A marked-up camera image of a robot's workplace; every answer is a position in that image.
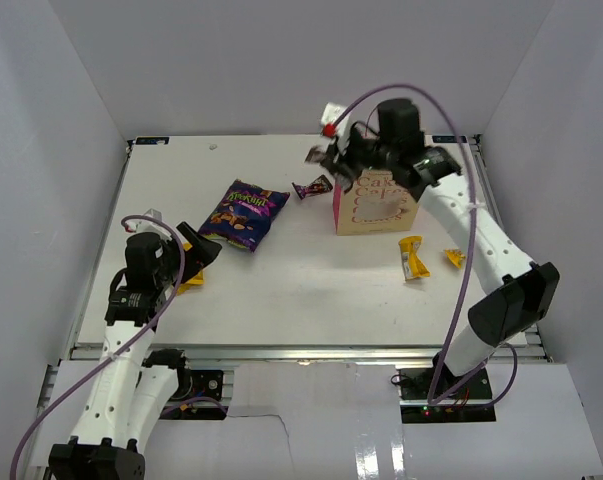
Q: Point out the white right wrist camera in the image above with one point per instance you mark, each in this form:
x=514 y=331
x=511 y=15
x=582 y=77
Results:
x=335 y=121

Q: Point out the yellow m&m packet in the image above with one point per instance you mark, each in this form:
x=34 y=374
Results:
x=192 y=275
x=456 y=257

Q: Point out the small brown candy packet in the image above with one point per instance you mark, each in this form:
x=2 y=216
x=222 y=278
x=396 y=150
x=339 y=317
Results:
x=320 y=185

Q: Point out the yellow M&M packet left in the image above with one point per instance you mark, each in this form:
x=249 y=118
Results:
x=192 y=275

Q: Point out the brown chocolate bar wrapper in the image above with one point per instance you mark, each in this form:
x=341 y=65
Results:
x=315 y=155

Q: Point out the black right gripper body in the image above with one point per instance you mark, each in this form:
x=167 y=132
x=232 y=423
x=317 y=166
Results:
x=382 y=152

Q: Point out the yellow M&M packet right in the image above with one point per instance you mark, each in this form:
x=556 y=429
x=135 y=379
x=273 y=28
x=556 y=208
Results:
x=456 y=257

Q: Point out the blue label corner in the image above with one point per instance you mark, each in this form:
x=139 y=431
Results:
x=448 y=139
x=162 y=140

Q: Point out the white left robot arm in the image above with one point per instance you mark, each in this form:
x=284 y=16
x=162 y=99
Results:
x=132 y=384

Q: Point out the purple snack bag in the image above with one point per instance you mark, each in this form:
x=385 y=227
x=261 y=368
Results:
x=244 y=216

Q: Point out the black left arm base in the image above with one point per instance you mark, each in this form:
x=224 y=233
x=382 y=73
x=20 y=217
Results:
x=199 y=399

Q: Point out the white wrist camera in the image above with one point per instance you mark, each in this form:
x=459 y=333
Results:
x=335 y=121
x=135 y=226

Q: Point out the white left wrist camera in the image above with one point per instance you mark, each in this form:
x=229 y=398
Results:
x=135 y=226

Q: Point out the blue label left corner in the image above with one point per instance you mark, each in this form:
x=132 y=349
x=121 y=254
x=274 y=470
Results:
x=162 y=140

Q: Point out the yellow snack packet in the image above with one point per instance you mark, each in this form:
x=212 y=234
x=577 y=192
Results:
x=412 y=265

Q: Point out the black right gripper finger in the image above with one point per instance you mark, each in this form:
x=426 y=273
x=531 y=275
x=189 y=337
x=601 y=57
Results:
x=345 y=176
x=334 y=155

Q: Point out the paper bag with pink handles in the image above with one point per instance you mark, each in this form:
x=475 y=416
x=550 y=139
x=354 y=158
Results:
x=374 y=204

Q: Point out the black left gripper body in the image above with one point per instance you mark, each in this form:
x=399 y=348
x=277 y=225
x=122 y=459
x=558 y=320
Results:
x=168 y=273

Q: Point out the blue label right corner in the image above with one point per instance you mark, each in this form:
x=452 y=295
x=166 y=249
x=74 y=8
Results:
x=448 y=139

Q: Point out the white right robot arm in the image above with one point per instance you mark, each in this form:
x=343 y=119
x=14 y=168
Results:
x=518 y=290

